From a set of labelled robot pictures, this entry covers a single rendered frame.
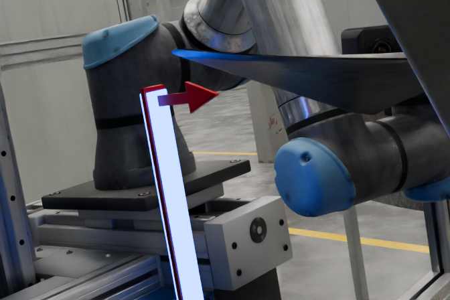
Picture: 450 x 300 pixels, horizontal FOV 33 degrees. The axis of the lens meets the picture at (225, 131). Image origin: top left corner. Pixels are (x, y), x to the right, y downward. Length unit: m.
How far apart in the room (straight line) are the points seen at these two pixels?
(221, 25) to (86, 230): 0.36
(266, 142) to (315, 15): 6.58
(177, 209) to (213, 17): 0.52
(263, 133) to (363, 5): 3.66
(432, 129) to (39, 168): 1.71
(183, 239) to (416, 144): 0.27
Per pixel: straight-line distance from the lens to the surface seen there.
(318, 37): 0.73
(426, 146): 0.77
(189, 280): 0.62
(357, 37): 0.61
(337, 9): 10.82
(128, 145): 1.07
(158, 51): 1.09
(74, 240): 1.20
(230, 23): 1.08
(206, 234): 0.99
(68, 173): 2.43
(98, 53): 1.08
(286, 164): 0.72
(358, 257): 3.10
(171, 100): 0.58
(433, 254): 1.09
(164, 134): 0.59
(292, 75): 0.52
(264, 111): 7.25
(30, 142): 2.34
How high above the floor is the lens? 1.22
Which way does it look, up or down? 7 degrees down
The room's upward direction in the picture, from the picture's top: 10 degrees counter-clockwise
